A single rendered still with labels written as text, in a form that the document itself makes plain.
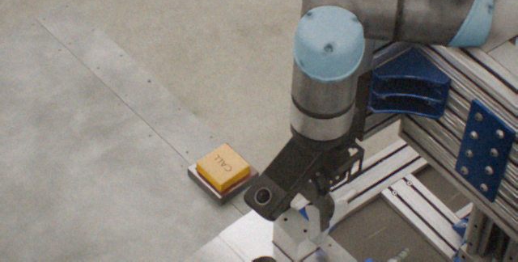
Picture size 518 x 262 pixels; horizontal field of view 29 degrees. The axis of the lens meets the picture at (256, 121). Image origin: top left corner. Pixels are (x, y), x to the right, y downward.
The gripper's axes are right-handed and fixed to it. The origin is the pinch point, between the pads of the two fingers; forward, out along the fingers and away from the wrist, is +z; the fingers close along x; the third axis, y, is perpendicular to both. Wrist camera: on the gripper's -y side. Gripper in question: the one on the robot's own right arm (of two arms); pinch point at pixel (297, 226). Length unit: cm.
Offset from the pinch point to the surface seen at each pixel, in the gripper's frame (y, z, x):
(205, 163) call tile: 2.4, 9.9, 22.6
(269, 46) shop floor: 86, 93, 97
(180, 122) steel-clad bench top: 6.6, 13.6, 34.3
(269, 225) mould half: -0.5, 4.5, 4.9
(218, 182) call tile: 1.7, 9.9, 18.4
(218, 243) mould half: -7.7, 4.9, 7.3
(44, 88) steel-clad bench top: -6, 14, 55
